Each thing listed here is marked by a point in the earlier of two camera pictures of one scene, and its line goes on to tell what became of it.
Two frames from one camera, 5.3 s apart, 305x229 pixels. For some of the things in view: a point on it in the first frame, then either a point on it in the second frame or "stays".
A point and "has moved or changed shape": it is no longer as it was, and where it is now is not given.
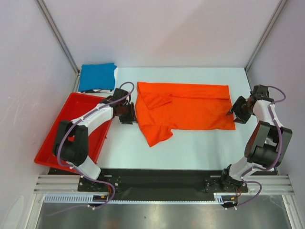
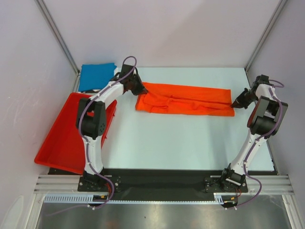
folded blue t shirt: x=99 y=76 stays
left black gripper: x=131 y=118 to x=141 y=89
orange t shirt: x=161 y=107 has moved or changed shape
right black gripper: x=241 y=118 to x=239 y=103
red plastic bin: x=76 y=104 stays
